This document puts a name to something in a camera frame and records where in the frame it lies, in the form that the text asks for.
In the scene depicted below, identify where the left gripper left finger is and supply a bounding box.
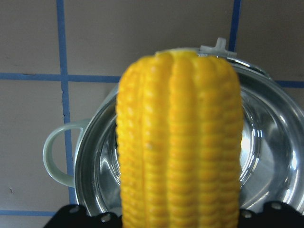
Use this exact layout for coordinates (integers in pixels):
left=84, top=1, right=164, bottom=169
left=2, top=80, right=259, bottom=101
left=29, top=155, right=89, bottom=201
left=45, top=204, right=123, bottom=228

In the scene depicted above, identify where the yellow corn cob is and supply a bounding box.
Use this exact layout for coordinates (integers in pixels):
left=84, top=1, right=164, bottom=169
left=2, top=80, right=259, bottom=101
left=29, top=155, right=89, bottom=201
left=116, top=50, right=243, bottom=228

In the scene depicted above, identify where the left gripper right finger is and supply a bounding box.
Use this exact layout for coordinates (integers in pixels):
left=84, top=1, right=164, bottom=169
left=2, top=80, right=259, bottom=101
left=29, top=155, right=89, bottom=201
left=238, top=201, right=304, bottom=228

